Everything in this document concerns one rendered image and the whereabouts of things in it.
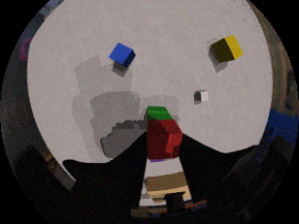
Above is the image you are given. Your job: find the red block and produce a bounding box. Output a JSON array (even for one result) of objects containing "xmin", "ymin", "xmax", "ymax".
[{"xmin": 147, "ymin": 119, "xmax": 183, "ymax": 159}]

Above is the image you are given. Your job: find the blue cube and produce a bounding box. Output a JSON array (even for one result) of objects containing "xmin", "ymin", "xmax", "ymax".
[{"xmin": 110, "ymin": 44, "xmax": 135, "ymax": 68}]

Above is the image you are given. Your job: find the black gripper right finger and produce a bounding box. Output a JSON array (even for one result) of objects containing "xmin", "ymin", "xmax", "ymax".
[{"xmin": 180, "ymin": 134, "xmax": 259, "ymax": 205}]

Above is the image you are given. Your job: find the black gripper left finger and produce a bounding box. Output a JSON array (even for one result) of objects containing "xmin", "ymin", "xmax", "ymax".
[{"xmin": 62, "ymin": 132, "xmax": 147, "ymax": 209}]

